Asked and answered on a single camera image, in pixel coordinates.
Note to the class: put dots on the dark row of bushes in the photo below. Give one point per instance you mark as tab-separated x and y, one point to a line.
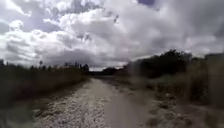
75	66

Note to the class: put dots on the pale gravel dirt path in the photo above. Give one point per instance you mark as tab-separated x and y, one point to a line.
96	106

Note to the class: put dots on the dark row of trees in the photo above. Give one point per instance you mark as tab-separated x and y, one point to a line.
163	63

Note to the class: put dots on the dry grass verge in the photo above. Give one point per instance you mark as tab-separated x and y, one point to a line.
30	86
186	96

